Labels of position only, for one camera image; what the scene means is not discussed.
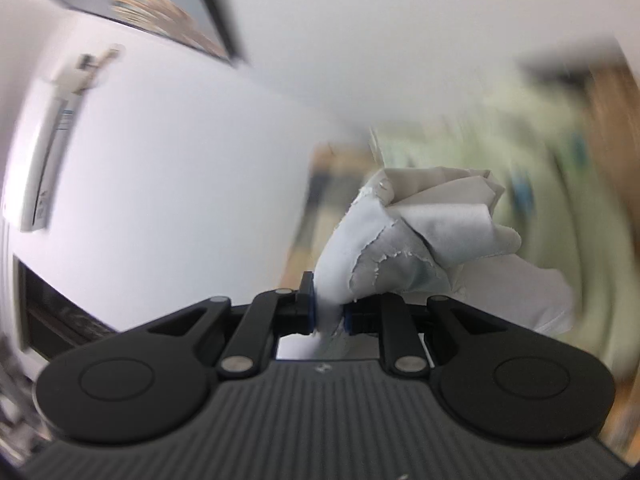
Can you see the white garment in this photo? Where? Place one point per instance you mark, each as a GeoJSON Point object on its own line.
{"type": "Point", "coordinates": [450, 220]}

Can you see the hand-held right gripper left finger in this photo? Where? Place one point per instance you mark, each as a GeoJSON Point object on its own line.
{"type": "Point", "coordinates": [310, 305]}

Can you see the dark board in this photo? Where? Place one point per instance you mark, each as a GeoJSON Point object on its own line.
{"type": "Point", "coordinates": [565, 62]}

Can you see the dark window with grille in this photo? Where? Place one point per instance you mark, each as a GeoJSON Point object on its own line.
{"type": "Point", "coordinates": [55, 310]}

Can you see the brown garment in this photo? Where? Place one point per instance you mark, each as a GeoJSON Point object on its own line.
{"type": "Point", "coordinates": [615, 125]}

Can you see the green printed fleece blanket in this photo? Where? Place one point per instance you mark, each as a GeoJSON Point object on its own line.
{"type": "Point", "coordinates": [550, 170]}

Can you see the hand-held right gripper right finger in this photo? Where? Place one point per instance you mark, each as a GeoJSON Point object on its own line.
{"type": "Point", "coordinates": [350, 320]}

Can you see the white air conditioner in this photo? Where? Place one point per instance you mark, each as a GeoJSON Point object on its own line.
{"type": "Point", "coordinates": [45, 160]}

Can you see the plaid pillow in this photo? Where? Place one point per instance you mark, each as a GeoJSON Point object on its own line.
{"type": "Point", "coordinates": [320, 185]}

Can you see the black framed wall picture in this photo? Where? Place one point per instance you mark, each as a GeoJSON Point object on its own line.
{"type": "Point", "coordinates": [150, 0]}

